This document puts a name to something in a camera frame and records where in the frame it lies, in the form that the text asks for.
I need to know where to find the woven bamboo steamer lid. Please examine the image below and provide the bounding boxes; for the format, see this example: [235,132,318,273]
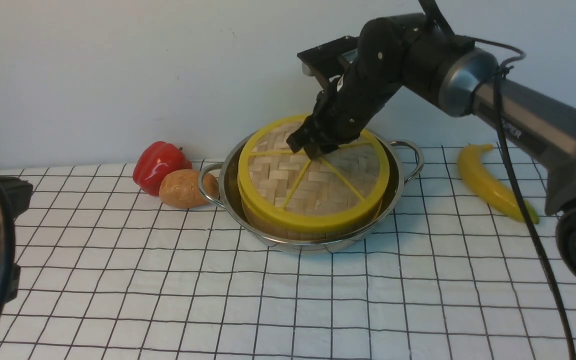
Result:
[237,115,392,240]

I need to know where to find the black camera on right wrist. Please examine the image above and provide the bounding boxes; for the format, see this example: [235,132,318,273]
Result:
[297,35,358,90]

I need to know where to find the red bell pepper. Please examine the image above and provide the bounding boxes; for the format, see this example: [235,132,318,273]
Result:
[132,141,193,197]

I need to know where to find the brown potato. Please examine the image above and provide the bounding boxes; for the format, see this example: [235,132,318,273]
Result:
[158,169,208,209]

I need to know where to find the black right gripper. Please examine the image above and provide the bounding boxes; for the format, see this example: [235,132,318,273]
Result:
[286,17,409,160]

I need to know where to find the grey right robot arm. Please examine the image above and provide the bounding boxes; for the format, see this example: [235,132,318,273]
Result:
[286,0,576,276]

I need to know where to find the yellow banana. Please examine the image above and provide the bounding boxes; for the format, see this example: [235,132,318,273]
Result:
[456,143,526,223]

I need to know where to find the stainless steel two-handled pot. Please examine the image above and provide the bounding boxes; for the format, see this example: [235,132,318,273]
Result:
[198,136,426,255]

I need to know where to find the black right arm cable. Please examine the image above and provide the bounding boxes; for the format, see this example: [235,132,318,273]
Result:
[473,37,576,360]

